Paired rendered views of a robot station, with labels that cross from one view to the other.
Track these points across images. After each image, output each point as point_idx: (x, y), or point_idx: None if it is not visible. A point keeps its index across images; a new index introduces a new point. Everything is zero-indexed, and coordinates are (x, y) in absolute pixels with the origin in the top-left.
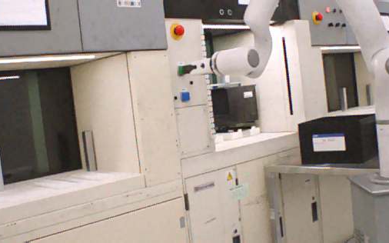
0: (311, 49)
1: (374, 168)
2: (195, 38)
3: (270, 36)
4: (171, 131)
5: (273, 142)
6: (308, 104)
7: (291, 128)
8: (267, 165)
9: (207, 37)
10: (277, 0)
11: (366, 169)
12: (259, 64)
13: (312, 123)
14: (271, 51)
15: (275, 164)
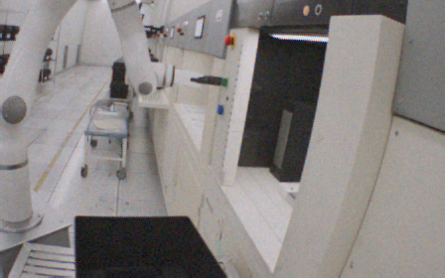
0: (431, 145)
1: (53, 250)
2: (239, 50)
3: (122, 53)
4: (210, 135)
5: (253, 251)
6: (288, 263)
7: None
8: (226, 256)
9: None
10: (112, 17)
11: (62, 247)
12: (125, 78)
13: (158, 216)
14: (126, 69)
15: (221, 261)
